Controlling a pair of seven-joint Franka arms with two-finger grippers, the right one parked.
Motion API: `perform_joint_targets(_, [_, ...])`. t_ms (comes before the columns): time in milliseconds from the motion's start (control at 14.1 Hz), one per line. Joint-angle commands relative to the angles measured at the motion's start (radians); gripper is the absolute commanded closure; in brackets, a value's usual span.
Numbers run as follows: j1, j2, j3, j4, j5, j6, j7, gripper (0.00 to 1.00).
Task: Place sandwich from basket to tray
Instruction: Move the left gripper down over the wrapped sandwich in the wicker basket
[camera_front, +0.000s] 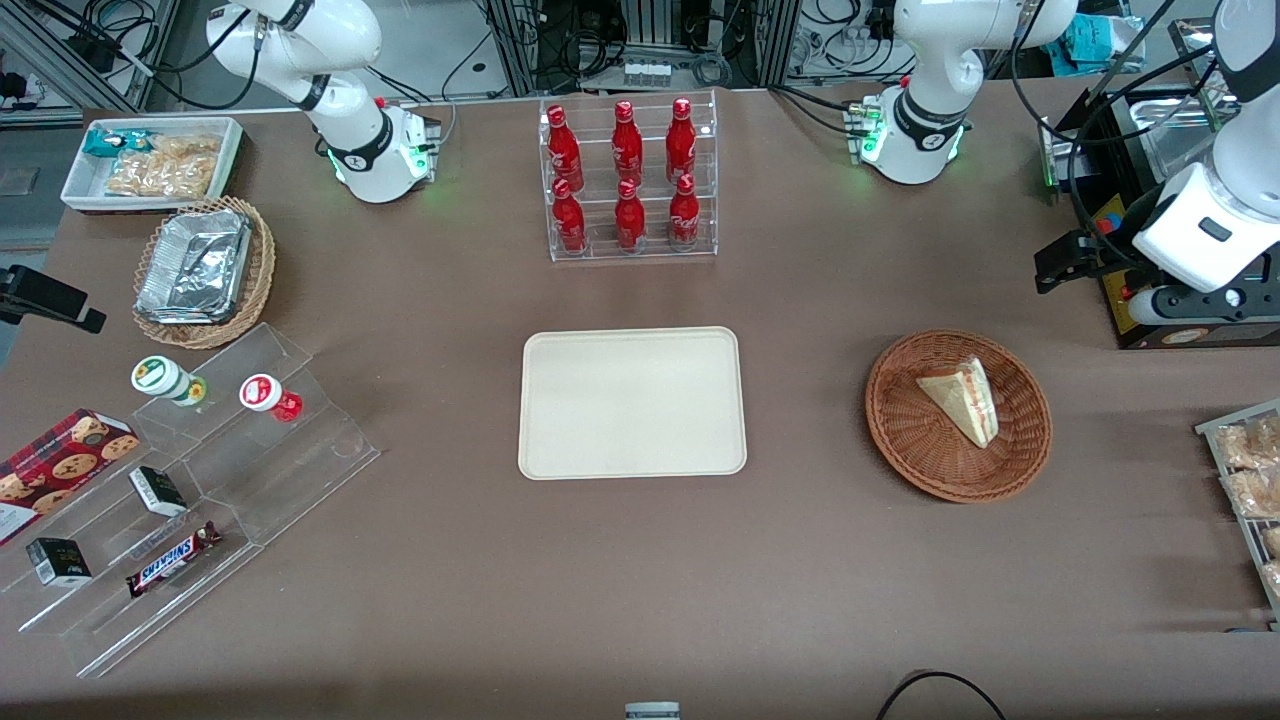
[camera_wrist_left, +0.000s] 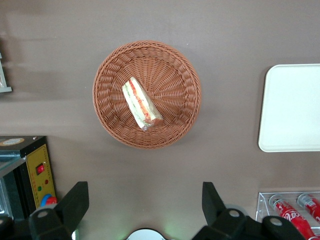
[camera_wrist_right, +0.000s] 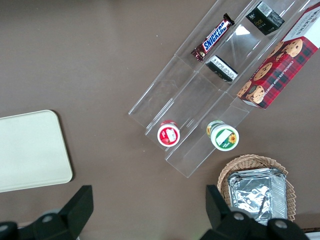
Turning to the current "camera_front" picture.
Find clear bag of pastry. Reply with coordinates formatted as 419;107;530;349
1221;467;1280;520
1214;416;1280;472

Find teal plastic bag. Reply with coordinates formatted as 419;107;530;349
1043;14;1138;73

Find small black box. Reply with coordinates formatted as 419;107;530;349
129;466;188;518
26;537;93;587

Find black cable loop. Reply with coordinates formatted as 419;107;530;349
876;670;1007;720

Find green-lidded small bottle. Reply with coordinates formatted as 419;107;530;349
131;356;209;408

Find clear bag of crackers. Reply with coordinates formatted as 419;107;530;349
104;134;223;199

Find wicker basket with foil trays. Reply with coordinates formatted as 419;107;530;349
132;196;277;350

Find beige rectangular tray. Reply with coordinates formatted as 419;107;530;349
518;327;748;481

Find clear acrylic bottle rack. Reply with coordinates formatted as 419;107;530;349
539;89;719;264

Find triangular sandwich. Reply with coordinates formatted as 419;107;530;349
916;357;1000;449

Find white rectangular snack bin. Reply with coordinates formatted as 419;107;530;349
60;117;244;215

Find red cola bottle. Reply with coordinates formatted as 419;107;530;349
546;105;585;193
611;100;645;188
552;179;588;253
614;179;648;252
666;97;698;185
668;174;702;248

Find red cookie box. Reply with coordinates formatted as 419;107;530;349
0;408;141;547

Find teal snack packet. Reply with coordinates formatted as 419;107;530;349
82;128;153;160

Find round brown wicker basket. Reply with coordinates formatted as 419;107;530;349
865;330;1053;503

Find black food warmer cabinet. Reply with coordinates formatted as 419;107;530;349
1038;85;1280;351

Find clear acrylic stepped stand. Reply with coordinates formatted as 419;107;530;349
0;322;382;680

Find Snickers chocolate bar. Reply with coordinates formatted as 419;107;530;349
125;521;222;599

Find red-lidded small bottle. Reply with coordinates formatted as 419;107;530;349
239;373;304;423

